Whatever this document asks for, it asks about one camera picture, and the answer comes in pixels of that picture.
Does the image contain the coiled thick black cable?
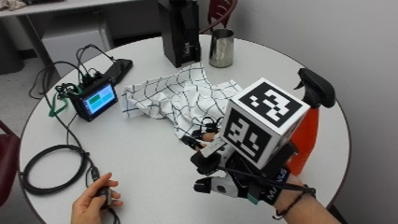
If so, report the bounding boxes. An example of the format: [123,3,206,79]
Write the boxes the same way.
[17,144,101,196]

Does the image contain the green strap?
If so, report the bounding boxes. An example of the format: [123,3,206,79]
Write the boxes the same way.
[48,92,69,119]

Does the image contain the white checked cloth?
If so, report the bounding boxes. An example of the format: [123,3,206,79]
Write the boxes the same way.
[121,63,244,141]

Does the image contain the orange spray bottle black trigger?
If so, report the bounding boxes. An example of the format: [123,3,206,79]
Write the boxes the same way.
[285,67,336,176]

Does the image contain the long thin black cable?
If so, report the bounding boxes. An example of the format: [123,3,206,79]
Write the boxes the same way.
[28,60,123,224]

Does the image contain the tall black box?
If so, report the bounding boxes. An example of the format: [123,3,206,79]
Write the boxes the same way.
[157,0,202,68]

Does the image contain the small black screen device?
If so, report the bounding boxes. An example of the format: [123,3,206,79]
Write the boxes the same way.
[67,77,120,122]

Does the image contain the grey desk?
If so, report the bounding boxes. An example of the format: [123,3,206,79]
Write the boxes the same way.
[0,0,141,68]

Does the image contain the flat black power pack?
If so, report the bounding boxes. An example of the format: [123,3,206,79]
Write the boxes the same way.
[104,58,135,86]

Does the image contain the thin black looped cables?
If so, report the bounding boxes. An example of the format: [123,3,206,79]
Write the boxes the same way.
[75,43,116,80]

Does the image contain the white cube with black markers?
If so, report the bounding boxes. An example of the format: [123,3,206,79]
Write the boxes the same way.
[218,77,312,171]

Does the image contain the small black remote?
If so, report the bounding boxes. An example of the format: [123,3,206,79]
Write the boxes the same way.
[96,186,115,210]

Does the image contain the black palm camera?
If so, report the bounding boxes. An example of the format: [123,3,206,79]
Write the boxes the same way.
[189,151,222,175]

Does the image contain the red chair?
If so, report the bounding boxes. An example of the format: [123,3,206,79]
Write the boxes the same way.
[198,0,238,35]
[0,120,23,208]

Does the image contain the black cord bracelet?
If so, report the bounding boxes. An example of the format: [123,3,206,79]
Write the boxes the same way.
[273,184,317,220]

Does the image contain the steel cup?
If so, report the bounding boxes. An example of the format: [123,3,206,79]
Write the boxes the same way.
[208,28,237,69]

